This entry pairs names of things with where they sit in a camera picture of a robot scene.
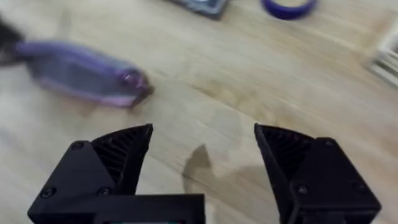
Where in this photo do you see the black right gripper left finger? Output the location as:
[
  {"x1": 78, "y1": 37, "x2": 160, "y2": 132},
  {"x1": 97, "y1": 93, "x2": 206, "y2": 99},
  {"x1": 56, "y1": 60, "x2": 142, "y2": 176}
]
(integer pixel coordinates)
[{"x1": 27, "y1": 123, "x2": 154, "y2": 220}]

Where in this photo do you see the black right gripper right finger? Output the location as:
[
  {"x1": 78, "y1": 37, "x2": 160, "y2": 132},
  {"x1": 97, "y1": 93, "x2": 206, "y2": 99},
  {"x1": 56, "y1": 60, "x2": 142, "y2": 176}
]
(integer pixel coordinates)
[{"x1": 254, "y1": 123, "x2": 382, "y2": 224}]

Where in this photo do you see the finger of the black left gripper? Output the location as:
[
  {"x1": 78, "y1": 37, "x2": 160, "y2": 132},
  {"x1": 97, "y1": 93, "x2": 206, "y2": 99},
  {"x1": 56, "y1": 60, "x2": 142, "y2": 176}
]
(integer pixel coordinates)
[{"x1": 0, "y1": 19, "x2": 25, "y2": 67}]

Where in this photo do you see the purple soft zip bag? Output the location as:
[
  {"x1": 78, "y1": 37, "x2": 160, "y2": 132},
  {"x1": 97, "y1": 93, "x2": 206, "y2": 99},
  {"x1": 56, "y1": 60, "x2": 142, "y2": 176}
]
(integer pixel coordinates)
[{"x1": 16, "y1": 39, "x2": 154, "y2": 109}]

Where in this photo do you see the white slatted rack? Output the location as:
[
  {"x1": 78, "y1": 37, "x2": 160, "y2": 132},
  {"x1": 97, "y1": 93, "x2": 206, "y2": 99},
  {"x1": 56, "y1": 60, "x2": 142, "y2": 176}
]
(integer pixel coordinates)
[{"x1": 362, "y1": 26, "x2": 398, "y2": 88}]

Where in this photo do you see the purple tape roll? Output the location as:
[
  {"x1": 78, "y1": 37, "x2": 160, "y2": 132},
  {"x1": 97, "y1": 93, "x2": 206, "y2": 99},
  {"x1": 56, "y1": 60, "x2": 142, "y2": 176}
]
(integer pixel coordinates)
[{"x1": 260, "y1": 0, "x2": 318, "y2": 21}]

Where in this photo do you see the grey flat box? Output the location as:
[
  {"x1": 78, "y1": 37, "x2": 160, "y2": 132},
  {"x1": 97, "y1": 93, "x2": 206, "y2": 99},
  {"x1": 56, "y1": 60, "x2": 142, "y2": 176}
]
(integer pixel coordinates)
[{"x1": 167, "y1": 0, "x2": 230, "y2": 21}]

